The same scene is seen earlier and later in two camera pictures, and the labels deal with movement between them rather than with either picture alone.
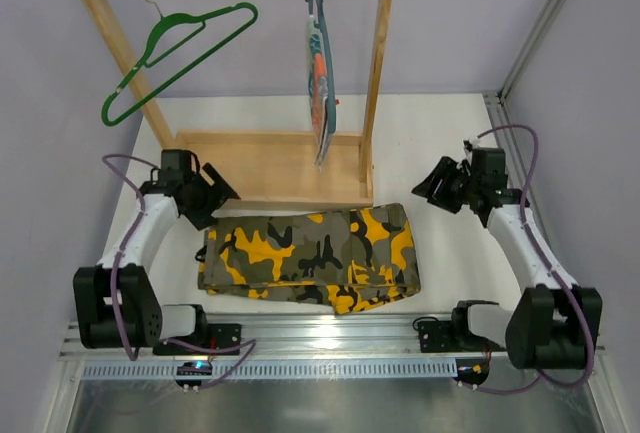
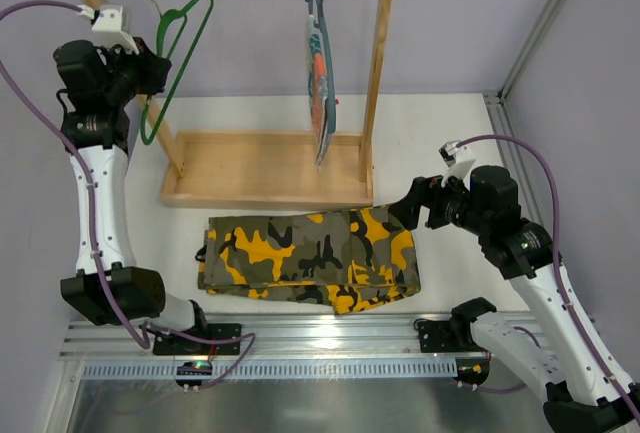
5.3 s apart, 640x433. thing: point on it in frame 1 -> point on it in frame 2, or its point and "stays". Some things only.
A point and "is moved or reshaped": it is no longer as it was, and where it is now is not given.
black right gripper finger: x=444 y=186 -> x=406 y=210
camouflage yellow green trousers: x=350 y=258 stays
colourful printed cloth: x=318 y=87 stays
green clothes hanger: x=148 y=60 is moved or reshaped
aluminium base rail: x=290 y=338 stays
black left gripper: x=209 y=198 -> x=151 y=69
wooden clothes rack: x=270 y=167 stays
